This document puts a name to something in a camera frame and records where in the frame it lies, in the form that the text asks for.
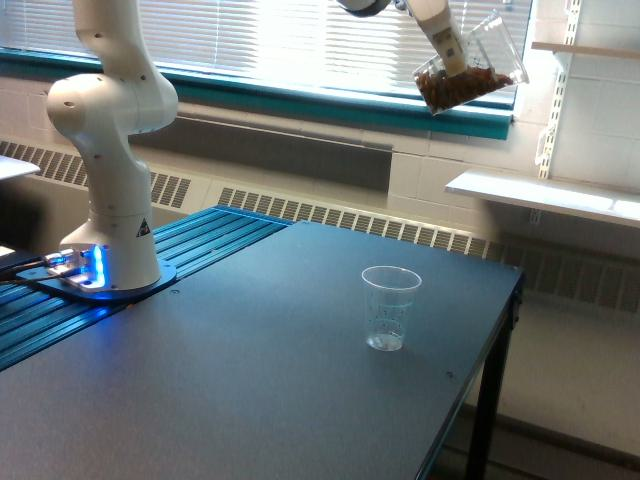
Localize black table leg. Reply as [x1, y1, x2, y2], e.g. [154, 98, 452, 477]
[465, 287, 522, 479]

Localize white surface at left edge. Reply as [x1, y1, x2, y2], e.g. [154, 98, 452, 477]
[0, 155, 40, 181]

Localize white wall shelf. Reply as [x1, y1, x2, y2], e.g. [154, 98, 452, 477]
[445, 170, 639, 228]

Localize white shelf rail bracket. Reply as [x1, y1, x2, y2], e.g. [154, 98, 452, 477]
[532, 0, 582, 180]

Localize white window blinds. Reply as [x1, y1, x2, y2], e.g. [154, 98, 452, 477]
[0, 0, 534, 106]

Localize clear empty plastic cup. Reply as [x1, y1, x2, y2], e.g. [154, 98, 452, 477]
[361, 265, 422, 352]

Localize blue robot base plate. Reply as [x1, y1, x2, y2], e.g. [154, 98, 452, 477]
[17, 263, 177, 305]

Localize wall radiator vent grille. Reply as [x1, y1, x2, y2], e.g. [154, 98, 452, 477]
[0, 140, 640, 314]

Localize clear cup with brown pellets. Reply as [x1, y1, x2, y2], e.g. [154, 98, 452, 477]
[413, 11, 529, 115]

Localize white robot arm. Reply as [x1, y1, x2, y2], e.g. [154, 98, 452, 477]
[47, 1, 178, 297]

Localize black cable at base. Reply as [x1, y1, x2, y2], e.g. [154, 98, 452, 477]
[0, 255, 66, 286]

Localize wooden upper shelf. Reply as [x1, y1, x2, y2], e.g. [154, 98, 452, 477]
[531, 41, 640, 60]

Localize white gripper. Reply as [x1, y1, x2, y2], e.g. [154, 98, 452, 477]
[406, 0, 467, 77]

